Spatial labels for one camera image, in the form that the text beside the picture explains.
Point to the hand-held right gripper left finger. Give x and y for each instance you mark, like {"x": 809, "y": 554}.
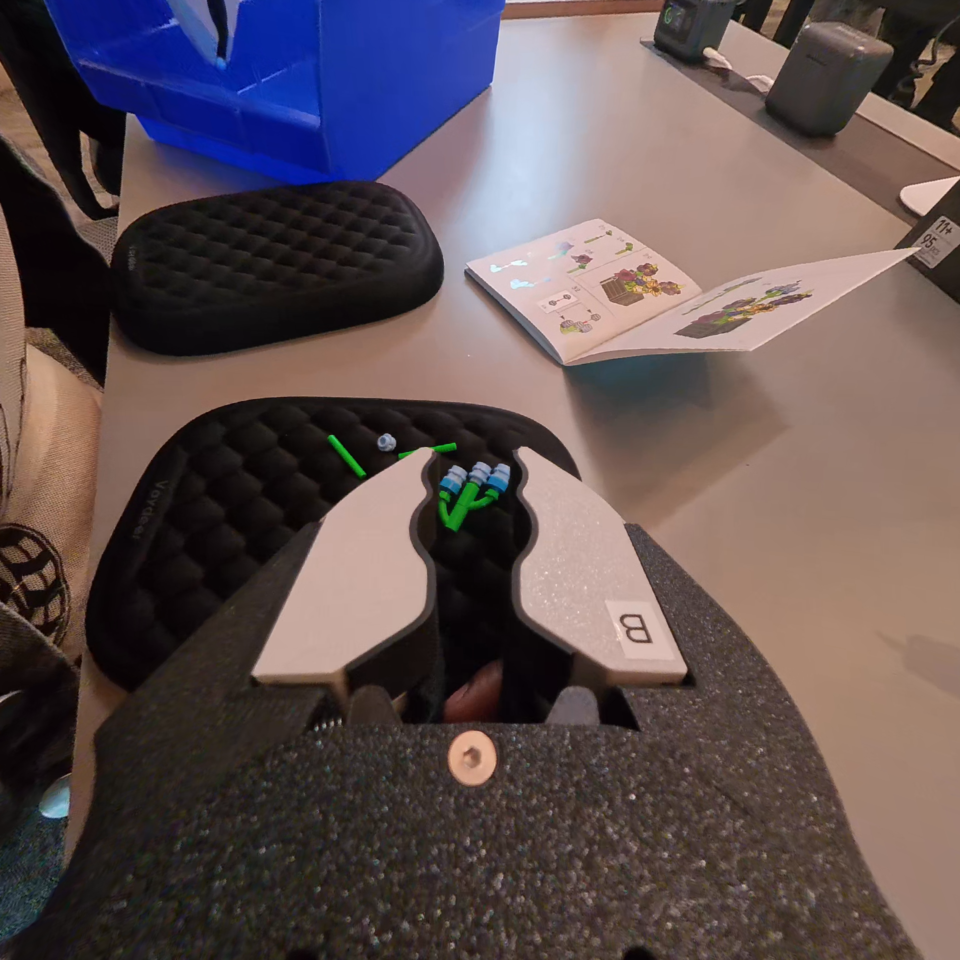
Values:
{"x": 352, "y": 592}

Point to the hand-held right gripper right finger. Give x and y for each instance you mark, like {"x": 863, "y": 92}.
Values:
{"x": 585, "y": 570}

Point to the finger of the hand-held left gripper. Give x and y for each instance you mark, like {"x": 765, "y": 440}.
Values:
{"x": 232, "y": 19}
{"x": 191, "y": 22}

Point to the blue plastic parts bin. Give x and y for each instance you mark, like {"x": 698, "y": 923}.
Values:
{"x": 337, "y": 82}

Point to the blue flower lego stem assembly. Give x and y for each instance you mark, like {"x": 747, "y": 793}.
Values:
{"x": 478, "y": 475}

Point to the green lego bar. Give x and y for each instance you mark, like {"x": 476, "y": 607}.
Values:
{"x": 346, "y": 455}
{"x": 442, "y": 448}

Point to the lego instruction booklet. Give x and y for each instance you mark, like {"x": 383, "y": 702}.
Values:
{"x": 825, "y": 292}

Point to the black flower lego box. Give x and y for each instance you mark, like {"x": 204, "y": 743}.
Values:
{"x": 945, "y": 281}

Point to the person's right hand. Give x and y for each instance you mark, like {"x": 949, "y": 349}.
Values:
{"x": 476, "y": 694}

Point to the black quilted wrist rest pad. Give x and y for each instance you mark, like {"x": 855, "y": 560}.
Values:
{"x": 277, "y": 262}
{"x": 247, "y": 487}

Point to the white floral print shirt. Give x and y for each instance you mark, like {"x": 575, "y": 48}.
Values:
{"x": 45, "y": 450}

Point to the grey battery charging case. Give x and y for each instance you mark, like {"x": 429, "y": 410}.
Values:
{"x": 697, "y": 30}

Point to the white monitor stand base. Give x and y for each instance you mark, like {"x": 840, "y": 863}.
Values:
{"x": 926, "y": 196}

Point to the grey closed charger case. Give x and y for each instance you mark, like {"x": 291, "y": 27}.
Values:
{"x": 825, "y": 82}

